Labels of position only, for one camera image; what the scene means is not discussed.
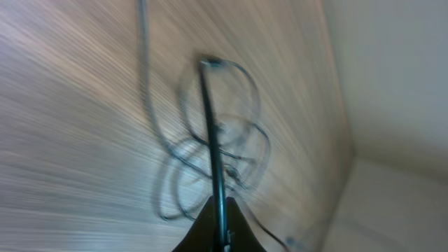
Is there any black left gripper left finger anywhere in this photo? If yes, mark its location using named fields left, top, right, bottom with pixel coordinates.
left=173, top=197, right=216, bottom=252

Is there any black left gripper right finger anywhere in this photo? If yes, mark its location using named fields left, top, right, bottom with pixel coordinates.
left=225, top=197, right=266, bottom=252

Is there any black USB-C cable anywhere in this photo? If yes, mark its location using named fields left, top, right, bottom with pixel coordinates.
left=136, top=0, right=253, bottom=190

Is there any black USB-A cable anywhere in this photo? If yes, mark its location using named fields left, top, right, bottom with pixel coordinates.
left=153, top=55, right=272, bottom=252

